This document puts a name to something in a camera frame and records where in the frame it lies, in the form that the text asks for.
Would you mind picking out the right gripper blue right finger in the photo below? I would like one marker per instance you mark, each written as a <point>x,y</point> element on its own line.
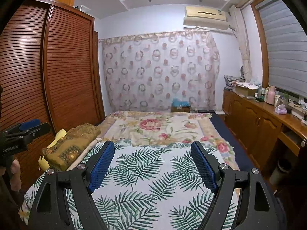
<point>255,209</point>

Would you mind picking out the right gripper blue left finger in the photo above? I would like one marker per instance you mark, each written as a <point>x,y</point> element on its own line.
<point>50,209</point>

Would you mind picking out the mustard sunflower patterned cloth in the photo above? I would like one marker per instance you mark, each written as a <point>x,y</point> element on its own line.
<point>68,148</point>

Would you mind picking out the left hand on handle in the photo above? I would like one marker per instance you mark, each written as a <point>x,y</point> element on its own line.
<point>15,181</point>

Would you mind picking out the navy blue mattress sheet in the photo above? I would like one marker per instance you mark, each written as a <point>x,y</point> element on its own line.
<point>237,153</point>

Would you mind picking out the wooden low cabinet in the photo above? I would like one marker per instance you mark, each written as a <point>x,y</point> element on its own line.
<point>259,129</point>

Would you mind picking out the white palm leaf bedsheet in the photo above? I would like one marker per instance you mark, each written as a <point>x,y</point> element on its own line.
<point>152,187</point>

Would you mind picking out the brown louvered wardrobe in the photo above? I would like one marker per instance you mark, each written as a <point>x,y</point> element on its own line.
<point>49,71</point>

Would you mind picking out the floral pink quilt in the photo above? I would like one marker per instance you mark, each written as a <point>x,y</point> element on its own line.
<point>162,128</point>

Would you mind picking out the pink thermos bottle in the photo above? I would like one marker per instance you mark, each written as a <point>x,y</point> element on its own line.
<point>271,95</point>

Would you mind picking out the cardboard box on cabinet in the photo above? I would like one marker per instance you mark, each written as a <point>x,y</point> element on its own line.
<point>245,89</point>

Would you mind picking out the blue item on box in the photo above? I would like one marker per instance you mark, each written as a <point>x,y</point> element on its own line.
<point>180,106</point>

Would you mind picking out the sheer circle patterned curtain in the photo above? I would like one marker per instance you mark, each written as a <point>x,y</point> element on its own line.
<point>147,72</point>

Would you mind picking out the grey window blind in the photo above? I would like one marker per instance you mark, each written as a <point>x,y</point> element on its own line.
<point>286,47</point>

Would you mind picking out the beige side curtain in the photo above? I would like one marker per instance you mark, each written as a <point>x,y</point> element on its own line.
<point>242,37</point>

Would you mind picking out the beige wall air conditioner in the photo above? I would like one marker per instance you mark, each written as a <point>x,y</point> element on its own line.
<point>205,17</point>

